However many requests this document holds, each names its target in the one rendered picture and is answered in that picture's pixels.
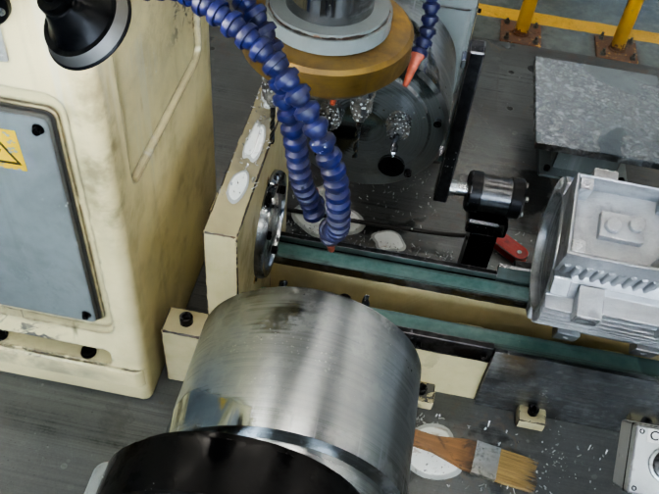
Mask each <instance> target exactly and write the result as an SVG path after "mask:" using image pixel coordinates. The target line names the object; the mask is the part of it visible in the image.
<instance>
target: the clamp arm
mask: <svg viewBox="0 0 659 494"><path fill-rule="evenodd" d="M485 45H486V43H485V41H482V40H476V39H471V40H470V44H469V48H468V52H466V51H463V52H462V57H461V63H460V68H463V71H462V76H461V80H460V84H459V88H458V92H457V96H456V100H455V105H454V109H453V113H452V117H451V121H450V125H449V128H448V132H447V137H446V141H445V145H444V147H442V146H440V147H439V152H438V159H437V160H438V161H439V162H440V165H439V170H438V174H437V178H436V182H435V186H434V192H433V201H437V202H443V203H445V202H446V201H447V197H448V196H449V195H453V196H454V194H450V193H455V192H456V191H455V189H454V188H451V184H452V186H454V187H456V185H457V182H453V181H457V180H455V179H452V178H453V175H454V172H455V168H456V164H457V160H458V157H459V153H460V149H461V145H462V141H463V138H464V134H465V130H466V126H467V122H468V119H469V115H470V112H471V108H472V104H473V101H474V97H475V93H476V89H477V85H478V82H479V78H480V74H481V70H482V64H483V60H484V56H485ZM452 180H453V181H452ZM450 189H451V190H450Z"/></svg>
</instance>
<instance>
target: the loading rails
mask: <svg viewBox="0 0 659 494"><path fill-rule="evenodd" d="M530 277H531V270H530V269H525V268H519V267H514V266H508V265H503V264H499V265H498V267H497V270H491V269H485V268H480V267H474V266H469V265H463V264H458V263H452V262H447V261H441V260H437V259H431V258H426V257H420V256H415V255H409V254H404V253H398V252H393V251H387V250H382V249H377V248H372V247H366V246H361V245H355V244H350V243H344V242H339V243H338V244H337V245H335V248H334V251H333V252H332V253H331V252H329V250H328V247H327V246H325V245H324V244H323V243H322V242H321V240H320V238H318V237H312V236H307V235H301V234H296V233H290V232H285V231H282V232H281V233H280V238H279V249H278V253H277V254H276V257H275V260H274V263H273V266H272V269H271V272H270V287H278V286H279V281H280V280H286V281H287V285H286V286H295V287H306V288H313V289H319V290H324V291H327V292H331V293H335V294H338V295H340V294H343V293H345V294H348V295H349V296H350V297H351V299H352V300H355V301H357V302H359V303H362V300H363V298H364V296H365V295H370V297H369V302H370V308H371V309H373V310H375V311H376V312H378V313H380V314H381V315H383V316H384V317H386V318H387V319H388V320H390V321H391V322H393V323H394V324H395V325H396V326H397V327H398V328H400V329H401V330H402V331H403V332H404V334H405V335H406V336H407V337H408V338H409V339H410V341H411V342H412V344H413V345H414V347H415V349H416V350H417V353H418V355H419V358H420V361H421V367H422V374H421V383H420V391H419V400H418V408H422V409H428V410H431V408H432V406H433V401H434V391H436V392H441V393H446V394H451V395H457V396H462V397H467V398H472V399H474V398H475V402H474V404H476V405H481V406H486V407H491V408H496V409H501V410H506V411H511V412H516V420H515V425H516V426H518V427H523V428H528V429H533V430H538V431H543V429H544V428H545V426H546V418H548V419H553V420H561V421H566V422H572V423H577V424H582V425H587V426H592V427H598V428H603V429H608V430H613V431H618V432H620V430H621V423H622V420H633V421H638V422H644V423H649V424H654V425H659V355H657V356H655V357H653V358H646V357H641V356H637V355H632V354H629V348H630V344H629V343H624V342H620V341H615V340H610V339H605V338H600V337H596V336H591V335H586V334H581V337H580V338H579V339H577V340H576V341H575V342H572V341H567V340H562V339H557V338H552V336H551V335H552V328H553V326H549V325H544V324H540V323H535V322H532V319H528V318H527V312H526V307H527V304H528V301H529V298H530V295H529V292H530V290H529V288H530Z"/></svg>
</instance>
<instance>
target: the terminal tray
mask: <svg viewBox="0 0 659 494"><path fill-rule="evenodd" d="M586 180H589V181H590V183H591V186H590V187H585V186H584V185H583V183H584V182H585V181H586ZM561 219H562V205H561V212H560V219H559V226H558V233H557V240H556V247H555V254H554V259H555V255H556V250H557V245H558V240H559V234H560V227H561ZM577 242H581V243H582V244H583V247H582V249H578V248H577V247H576V243H577ZM553 263H554V262H553ZM553 269H554V270H555V271H558V272H559V273H565V272H568V273H569V274H570V275H571V276H572V278H573V277H574V276H575V275H577V276H578V277H579V280H584V279H585V278H586V277H587V278H589V282H594V281H595V280H599V282H600V284H602V285H603V284H605V283H606V282H610V285H611V286H612V287H615V286H616V285H617V284H621V287H622V288H623V289H626V288H628V287H629V286H631V287H632V290H633V291H637V290H638V289H639V288H640V289H642V292H643V293H648V292H649V291H654V290H656V289H657V288H659V188H657V187H652V186H646V185H641V184H636V183H631V182H625V181H620V180H616V179H610V178H605V177H600V176H595V175H589V174H584V173H578V174H577V175H576V177H575V178H574V180H573V181H572V183H571V184H570V186H569V188H568V190H567V191H566V193H565V194H564V196H563V219H562V227H561V234H560V240H559V245H558V250H557V255H556V259H555V263H554V267H553Z"/></svg>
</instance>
